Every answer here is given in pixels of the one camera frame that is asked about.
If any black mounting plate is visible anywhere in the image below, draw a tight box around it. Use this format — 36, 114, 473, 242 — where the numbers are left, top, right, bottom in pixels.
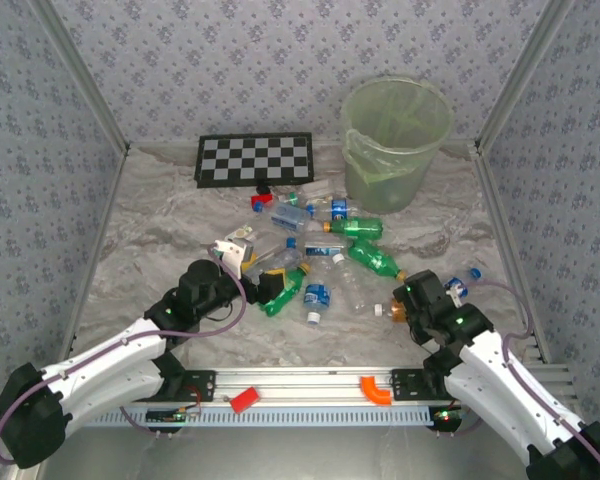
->
177, 368, 217, 404
390, 368, 456, 401

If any blue cap red blue label bottle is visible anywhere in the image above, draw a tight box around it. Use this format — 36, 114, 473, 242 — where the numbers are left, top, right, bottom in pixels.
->
443, 267, 483, 297

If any clear plastic bottle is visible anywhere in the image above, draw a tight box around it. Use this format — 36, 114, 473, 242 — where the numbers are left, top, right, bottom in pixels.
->
249, 248, 305, 276
228, 224, 284, 254

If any green bottle yellow cap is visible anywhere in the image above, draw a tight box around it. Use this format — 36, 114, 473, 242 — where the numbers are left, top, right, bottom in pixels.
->
259, 263, 312, 318
347, 238, 409, 283

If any light blue slotted cable duct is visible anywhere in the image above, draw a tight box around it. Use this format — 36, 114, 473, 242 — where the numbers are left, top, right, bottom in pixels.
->
82, 405, 439, 429

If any small clear bottle white cap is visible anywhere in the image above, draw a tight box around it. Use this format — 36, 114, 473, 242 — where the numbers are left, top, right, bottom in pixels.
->
372, 298, 410, 322

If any small circuit board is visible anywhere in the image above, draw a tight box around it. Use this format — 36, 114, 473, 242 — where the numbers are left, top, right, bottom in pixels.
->
429, 407, 465, 431
145, 407, 187, 426

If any clear bottle green cap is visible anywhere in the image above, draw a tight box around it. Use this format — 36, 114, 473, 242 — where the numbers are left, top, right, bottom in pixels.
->
285, 179, 334, 205

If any clear bottle blue white label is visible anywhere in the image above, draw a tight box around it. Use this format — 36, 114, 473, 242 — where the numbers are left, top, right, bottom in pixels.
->
285, 238, 350, 260

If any clear bottle pale blue label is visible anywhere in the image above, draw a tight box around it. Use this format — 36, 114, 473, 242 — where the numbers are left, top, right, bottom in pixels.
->
271, 201, 311, 232

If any black white checkerboard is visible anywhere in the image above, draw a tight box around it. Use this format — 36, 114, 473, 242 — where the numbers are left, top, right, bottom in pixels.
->
193, 131, 315, 190

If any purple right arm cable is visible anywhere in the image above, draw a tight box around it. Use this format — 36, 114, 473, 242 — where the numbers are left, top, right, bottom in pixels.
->
459, 279, 600, 476

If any red block board stand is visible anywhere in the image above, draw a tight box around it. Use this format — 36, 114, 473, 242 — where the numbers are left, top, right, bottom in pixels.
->
250, 183, 277, 214

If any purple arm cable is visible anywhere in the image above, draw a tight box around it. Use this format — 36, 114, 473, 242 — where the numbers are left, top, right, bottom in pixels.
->
0, 243, 249, 469
459, 279, 600, 476

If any green bottle orange cap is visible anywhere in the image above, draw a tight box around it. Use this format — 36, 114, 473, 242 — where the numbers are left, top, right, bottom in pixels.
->
322, 217, 385, 240

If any aluminium frame post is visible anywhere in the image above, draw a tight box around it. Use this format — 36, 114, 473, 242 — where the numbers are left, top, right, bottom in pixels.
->
474, 0, 577, 151
29, 0, 131, 156

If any aluminium extrusion rail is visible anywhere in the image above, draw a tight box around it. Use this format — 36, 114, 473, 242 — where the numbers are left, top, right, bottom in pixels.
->
182, 362, 577, 407

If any translucent green lined bin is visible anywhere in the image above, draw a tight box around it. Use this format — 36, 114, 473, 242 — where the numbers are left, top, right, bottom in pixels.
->
340, 74, 455, 215

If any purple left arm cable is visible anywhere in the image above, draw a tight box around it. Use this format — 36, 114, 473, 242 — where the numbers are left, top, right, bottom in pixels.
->
0, 243, 249, 469

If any crushed blue label white cap bottle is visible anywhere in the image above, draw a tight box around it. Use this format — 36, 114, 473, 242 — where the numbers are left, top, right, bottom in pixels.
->
302, 282, 333, 326

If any red plastic block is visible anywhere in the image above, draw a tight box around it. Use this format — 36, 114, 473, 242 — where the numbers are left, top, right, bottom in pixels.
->
228, 385, 262, 415

